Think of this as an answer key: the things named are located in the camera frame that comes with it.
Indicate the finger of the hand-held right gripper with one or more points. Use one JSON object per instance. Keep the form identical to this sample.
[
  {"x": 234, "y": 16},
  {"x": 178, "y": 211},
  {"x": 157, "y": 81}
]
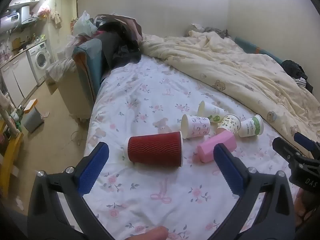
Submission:
[
  {"x": 304, "y": 140},
  {"x": 285, "y": 148}
]

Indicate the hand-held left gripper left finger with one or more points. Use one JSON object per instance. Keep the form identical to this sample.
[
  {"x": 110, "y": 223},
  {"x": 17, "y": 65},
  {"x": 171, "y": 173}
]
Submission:
[{"x": 92, "y": 171}]

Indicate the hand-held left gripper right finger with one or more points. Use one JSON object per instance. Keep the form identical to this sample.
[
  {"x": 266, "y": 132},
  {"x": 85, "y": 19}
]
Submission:
[{"x": 230, "y": 173}]

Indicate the red corrugated paper cup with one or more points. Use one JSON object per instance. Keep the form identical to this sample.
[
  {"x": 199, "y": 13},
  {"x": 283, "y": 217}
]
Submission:
[{"x": 155, "y": 148}]

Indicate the white cup with green label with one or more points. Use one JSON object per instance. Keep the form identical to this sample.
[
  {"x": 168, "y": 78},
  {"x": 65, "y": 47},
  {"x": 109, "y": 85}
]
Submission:
[{"x": 250, "y": 127}]

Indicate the cream cup with green pattern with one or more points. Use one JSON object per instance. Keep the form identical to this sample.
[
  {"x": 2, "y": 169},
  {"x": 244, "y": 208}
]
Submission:
[{"x": 228, "y": 123}]

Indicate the white cup with pink print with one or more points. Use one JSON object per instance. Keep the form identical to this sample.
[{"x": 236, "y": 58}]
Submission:
[{"x": 197, "y": 127}]

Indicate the white cup with green print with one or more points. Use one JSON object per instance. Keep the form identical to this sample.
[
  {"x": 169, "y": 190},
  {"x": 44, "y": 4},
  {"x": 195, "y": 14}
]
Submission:
[{"x": 210, "y": 110}]

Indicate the person's right hand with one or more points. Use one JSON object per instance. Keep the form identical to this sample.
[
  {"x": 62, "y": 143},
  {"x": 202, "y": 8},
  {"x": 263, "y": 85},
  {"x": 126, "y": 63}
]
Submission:
[{"x": 303, "y": 205}]

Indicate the person's left hand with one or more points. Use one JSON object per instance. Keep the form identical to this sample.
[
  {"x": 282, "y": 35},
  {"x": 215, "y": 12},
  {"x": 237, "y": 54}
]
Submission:
[{"x": 147, "y": 233}]

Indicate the pink block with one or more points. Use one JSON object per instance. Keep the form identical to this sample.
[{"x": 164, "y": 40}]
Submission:
[{"x": 207, "y": 150}]

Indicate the striped cloth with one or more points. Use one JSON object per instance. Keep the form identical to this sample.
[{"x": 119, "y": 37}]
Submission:
[{"x": 300, "y": 81}]

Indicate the black clothing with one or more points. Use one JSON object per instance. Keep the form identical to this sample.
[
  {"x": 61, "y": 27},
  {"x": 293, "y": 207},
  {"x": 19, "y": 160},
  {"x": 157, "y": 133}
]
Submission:
[{"x": 292, "y": 68}]

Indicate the grey waste bin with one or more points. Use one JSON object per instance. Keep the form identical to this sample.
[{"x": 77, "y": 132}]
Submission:
[{"x": 32, "y": 120}]

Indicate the yellow stool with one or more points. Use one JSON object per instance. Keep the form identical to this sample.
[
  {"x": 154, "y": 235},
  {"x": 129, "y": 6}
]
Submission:
[{"x": 11, "y": 155}]

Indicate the orange box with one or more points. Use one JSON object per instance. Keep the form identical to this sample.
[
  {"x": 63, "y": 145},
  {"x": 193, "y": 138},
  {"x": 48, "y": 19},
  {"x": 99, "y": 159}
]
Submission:
[{"x": 30, "y": 105}]

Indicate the floral bed sheet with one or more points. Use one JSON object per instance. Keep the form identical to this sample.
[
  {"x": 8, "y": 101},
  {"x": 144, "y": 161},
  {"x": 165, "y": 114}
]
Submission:
[{"x": 150, "y": 92}]

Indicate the teal pillow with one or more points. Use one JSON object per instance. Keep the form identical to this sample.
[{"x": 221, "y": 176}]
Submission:
[{"x": 255, "y": 47}]

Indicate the cream bear-print quilt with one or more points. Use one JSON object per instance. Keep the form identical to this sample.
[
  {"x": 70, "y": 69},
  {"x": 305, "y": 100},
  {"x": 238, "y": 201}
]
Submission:
[{"x": 225, "y": 62}]

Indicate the patterned cloth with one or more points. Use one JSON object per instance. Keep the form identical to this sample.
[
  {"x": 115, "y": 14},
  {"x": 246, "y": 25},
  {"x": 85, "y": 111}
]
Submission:
[{"x": 60, "y": 68}]

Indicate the teal cushion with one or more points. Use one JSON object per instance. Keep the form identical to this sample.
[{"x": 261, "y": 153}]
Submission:
[{"x": 90, "y": 60}]

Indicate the white kitchen cabinet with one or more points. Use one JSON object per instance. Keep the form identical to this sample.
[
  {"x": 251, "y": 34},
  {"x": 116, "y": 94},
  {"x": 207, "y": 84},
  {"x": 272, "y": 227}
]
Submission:
[{"x": 17, "y": 75}]

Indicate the white washing machine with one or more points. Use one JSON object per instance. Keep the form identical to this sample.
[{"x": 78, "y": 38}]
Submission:
[{"x": 41, "y": 60}]

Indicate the pile of dark clothes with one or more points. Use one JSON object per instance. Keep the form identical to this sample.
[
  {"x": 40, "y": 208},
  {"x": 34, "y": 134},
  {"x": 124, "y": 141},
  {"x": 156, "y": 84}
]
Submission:
[{"x": 120, "y": 47}]

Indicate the grey crumpled cloth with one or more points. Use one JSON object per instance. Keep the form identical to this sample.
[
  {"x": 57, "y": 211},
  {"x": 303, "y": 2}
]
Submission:
[{"x": 215, "y": 31}]

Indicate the white plastic bag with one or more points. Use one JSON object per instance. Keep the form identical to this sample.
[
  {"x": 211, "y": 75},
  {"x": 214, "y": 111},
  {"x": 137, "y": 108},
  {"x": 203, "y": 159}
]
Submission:
[{"x": 82, "y": 23}]

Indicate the hanging towel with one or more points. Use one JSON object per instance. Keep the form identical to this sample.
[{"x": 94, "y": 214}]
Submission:
[{"x": 57, "y": 18}]

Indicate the range hood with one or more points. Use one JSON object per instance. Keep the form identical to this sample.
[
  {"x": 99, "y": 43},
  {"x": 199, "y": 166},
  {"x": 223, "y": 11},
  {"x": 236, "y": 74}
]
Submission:
[{"x": 30, "y": 20}]

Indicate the pink hanging bundle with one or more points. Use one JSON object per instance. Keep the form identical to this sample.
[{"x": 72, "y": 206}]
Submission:
[{"x": 43, "y": 11}]

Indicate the white water heater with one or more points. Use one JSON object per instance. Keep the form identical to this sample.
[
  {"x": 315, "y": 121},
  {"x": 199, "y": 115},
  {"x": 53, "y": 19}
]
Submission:
[{"x": 15, "y": 17}]

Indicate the white wall cabinet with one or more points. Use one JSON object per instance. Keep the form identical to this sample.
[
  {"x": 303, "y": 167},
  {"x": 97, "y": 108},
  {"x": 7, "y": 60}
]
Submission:
[{"x": 25, "y": 0}]

